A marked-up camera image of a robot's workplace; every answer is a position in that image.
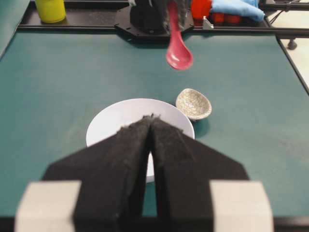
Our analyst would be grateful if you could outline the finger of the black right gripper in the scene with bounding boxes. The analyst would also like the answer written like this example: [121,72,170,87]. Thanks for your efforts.
[154,0,170,33]
[175,0,191,26]

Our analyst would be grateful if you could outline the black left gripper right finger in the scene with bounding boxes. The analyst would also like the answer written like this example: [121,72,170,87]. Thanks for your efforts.
[150,117,249,232]

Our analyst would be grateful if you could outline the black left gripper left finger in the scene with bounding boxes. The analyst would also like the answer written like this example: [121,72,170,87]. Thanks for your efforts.
[42,116,150,232]

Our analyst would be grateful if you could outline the pink plastic soup spoon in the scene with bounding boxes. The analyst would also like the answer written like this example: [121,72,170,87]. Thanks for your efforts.
[166,0,193,70]

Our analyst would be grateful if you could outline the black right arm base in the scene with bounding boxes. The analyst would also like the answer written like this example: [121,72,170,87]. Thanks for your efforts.
[113,0,195,44]

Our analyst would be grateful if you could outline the white ceramic bowl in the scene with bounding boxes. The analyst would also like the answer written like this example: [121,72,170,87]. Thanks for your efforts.
[85,98,196,184]

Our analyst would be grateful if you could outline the red plastic container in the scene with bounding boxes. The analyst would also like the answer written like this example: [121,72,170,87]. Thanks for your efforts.
[191,0,242,25]

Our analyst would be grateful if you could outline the small speckled ceramic dish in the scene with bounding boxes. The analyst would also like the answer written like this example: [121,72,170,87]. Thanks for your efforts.
[175,88,212,121]

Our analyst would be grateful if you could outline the blue cloth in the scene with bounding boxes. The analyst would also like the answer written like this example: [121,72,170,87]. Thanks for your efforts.
[211,0,265,22]

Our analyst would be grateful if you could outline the yellow plastic bottle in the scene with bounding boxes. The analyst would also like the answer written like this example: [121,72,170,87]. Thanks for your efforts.
[35,0,66,23]

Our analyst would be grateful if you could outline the black table edge frame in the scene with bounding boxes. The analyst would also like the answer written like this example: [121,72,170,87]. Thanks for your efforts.
[16,0,309,95]

